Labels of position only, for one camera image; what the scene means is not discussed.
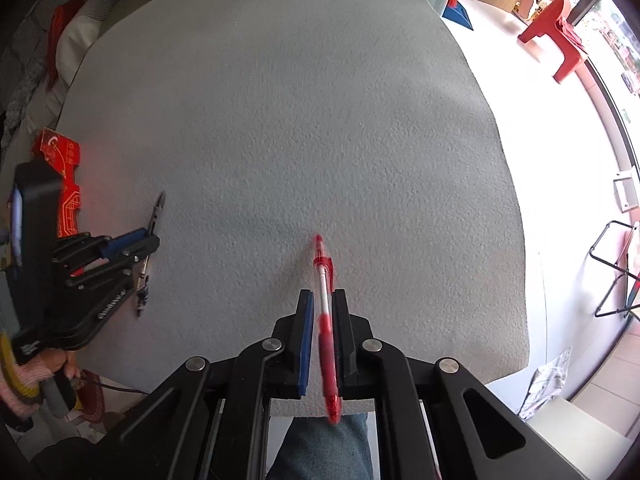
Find white rectangular panel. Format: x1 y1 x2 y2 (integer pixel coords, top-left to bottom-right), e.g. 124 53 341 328
612 170 640 213

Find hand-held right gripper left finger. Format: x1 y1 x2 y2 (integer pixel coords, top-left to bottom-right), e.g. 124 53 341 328
102 288 317 480

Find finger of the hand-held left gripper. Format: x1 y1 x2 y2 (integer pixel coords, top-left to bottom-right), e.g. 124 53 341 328
52 228 161 272
64 254 152 292

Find red gel pen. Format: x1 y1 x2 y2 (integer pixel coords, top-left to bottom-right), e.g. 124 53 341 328
311 232 346 426

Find person's blue jeans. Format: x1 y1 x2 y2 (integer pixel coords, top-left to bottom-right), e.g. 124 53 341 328
267 412 373 480

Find black folding rack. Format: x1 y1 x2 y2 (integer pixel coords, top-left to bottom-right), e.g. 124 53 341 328
589 220 640 318

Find white bed cloth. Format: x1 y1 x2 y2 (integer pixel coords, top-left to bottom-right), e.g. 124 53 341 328
55 0 108 86

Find black cable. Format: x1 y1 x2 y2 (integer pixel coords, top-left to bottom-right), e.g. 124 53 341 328
75 377 151 396

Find orange red cardboard box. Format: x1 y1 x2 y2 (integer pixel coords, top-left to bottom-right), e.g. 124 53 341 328
31 127 83 238

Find red plastic chair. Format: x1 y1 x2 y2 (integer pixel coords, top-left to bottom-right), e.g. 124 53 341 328
517 0 591 85

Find red cushion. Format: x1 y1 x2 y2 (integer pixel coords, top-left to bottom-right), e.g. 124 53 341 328
47 0 86 91

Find grey felt table cover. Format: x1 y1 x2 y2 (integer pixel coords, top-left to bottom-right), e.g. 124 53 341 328
50 0 531 418

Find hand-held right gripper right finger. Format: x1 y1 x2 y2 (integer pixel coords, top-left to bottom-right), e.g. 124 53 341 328
331 288 591 480

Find white stool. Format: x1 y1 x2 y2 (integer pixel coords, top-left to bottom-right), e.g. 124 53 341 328
530 397 631 480

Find white printed cloth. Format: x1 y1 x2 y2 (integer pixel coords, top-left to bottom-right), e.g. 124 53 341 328
517 347 573 421

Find blue dustpan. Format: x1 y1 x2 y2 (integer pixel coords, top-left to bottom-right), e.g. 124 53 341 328
442 0 475 31

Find person's left hand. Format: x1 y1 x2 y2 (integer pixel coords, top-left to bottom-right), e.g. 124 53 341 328
42 347 81 386

